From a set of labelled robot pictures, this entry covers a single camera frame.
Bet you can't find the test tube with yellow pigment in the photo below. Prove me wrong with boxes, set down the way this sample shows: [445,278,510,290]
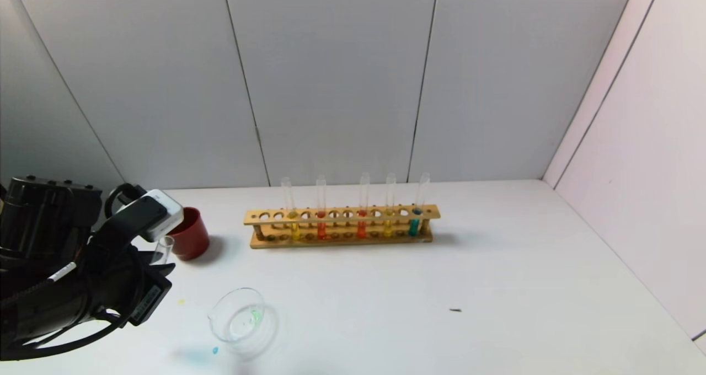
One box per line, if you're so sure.
[383,173,397,238]
[281,177,301,241]

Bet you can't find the test tube with blue pigment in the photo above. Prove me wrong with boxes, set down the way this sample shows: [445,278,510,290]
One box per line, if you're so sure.
[408,172,431,237]
[151,235,175,266]

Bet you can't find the test tube with red pigment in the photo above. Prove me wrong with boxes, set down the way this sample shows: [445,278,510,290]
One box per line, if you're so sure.
[315,175,328,240]
[356,172,371,239]

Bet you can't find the wooden test tube rack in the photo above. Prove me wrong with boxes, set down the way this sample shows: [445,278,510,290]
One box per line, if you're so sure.
[244,204,441,249]

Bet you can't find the clear glass beaker dish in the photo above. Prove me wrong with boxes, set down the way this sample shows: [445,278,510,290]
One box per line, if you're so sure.
[207,287,267,344]

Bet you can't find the red plastic cup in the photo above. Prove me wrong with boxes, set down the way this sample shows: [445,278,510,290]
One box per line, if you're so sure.
[167,207,211,261]

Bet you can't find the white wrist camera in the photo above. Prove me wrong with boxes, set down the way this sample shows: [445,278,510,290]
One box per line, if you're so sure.
[113,189,184,243]

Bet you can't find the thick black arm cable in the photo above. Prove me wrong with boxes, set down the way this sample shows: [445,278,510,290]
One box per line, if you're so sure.
[0,309,133,361]

